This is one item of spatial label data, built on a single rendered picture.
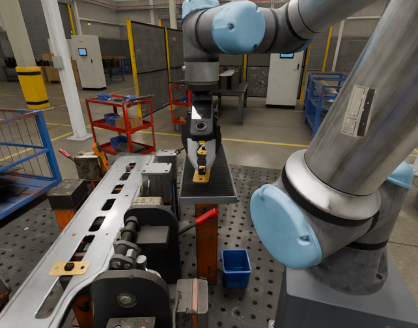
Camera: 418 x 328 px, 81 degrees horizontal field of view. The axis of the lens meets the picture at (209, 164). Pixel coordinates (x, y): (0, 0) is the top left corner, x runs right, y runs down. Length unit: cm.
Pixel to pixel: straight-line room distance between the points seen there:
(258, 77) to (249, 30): 755
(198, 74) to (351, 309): 50
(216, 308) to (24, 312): 54
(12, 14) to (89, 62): 383
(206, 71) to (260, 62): 743
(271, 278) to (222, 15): 88
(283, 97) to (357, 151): 696
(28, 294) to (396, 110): 71
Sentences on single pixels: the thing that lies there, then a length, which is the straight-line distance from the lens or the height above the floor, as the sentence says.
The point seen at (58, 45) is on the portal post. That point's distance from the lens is 486.
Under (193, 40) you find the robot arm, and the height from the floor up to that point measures 150.
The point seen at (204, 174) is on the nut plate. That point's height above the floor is 120.
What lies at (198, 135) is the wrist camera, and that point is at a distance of 48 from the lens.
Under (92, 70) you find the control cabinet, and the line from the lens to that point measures 1117.
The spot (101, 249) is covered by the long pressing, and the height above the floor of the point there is 100.
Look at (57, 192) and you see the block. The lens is 100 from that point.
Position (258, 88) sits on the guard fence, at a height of 40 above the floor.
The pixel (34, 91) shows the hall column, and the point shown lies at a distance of 797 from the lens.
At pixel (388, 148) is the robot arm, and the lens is 27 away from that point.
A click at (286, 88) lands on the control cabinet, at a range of 717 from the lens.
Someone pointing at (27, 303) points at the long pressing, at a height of 100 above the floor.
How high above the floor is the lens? 148
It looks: 25 degrees down
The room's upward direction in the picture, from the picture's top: straight up
